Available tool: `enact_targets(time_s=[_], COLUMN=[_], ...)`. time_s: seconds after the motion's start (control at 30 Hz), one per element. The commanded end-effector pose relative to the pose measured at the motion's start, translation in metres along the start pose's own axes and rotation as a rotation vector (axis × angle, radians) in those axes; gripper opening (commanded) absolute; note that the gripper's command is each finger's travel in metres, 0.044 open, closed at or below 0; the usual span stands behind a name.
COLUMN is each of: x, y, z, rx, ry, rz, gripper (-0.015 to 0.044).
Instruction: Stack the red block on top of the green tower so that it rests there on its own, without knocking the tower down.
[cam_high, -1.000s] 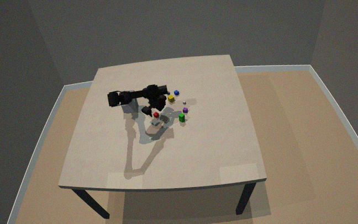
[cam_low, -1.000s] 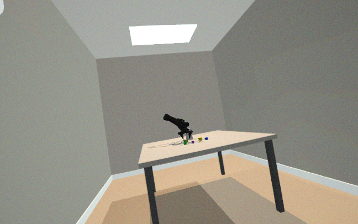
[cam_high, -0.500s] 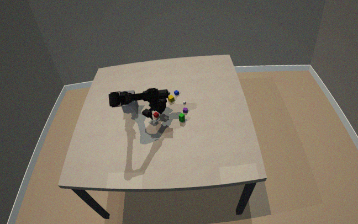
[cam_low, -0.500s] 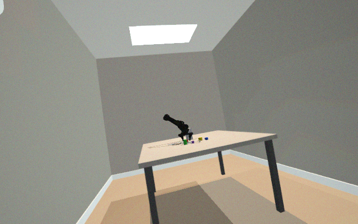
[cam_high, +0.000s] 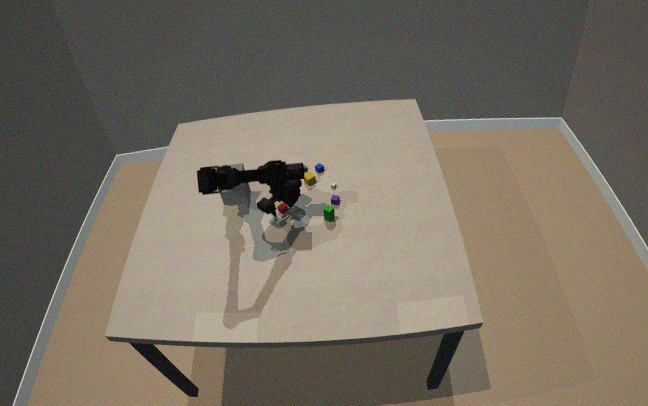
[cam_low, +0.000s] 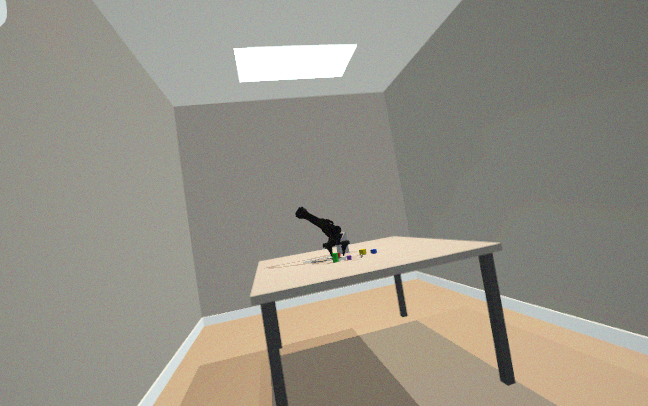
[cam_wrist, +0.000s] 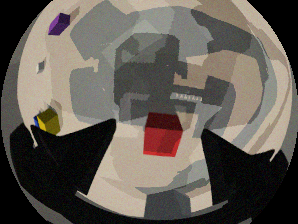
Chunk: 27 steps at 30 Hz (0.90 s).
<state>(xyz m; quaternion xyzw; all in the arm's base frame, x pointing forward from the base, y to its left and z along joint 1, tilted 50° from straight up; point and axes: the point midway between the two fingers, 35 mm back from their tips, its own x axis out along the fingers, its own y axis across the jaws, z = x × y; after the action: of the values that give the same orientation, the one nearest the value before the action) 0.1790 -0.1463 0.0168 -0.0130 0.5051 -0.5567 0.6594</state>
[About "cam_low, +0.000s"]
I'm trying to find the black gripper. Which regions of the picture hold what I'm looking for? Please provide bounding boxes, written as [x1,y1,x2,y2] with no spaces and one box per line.
[323,234,350,256]

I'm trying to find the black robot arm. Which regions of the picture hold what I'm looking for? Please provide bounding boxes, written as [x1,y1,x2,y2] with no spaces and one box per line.
[295,207,343,248]

